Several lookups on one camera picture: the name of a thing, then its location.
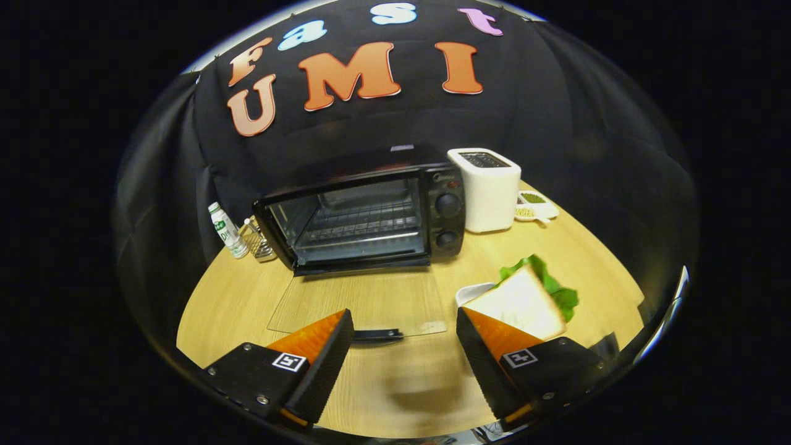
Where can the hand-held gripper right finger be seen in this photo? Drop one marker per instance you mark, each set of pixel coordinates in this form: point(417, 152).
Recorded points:
point(485, 371)

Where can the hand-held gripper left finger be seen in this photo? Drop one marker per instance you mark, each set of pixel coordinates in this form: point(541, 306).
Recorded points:
point(327, 364)

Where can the lettuce sandwich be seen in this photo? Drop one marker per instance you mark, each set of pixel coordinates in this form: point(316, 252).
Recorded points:
point(519, 303)

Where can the black toaster oven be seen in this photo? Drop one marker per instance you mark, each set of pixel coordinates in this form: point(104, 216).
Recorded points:
point(445, 179)

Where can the white pop-up toaster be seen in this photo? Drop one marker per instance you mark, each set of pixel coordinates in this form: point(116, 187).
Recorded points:
point(488, 198)

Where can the white rectangular dish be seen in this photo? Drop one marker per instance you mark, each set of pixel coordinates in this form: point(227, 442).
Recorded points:
point(473, 292)

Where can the clear plastic bottle green label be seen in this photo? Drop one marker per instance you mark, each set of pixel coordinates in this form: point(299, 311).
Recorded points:
point(225, 232)

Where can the white two-compartment condiment dish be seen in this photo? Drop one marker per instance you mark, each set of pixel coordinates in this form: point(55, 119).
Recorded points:
point(550, 210)

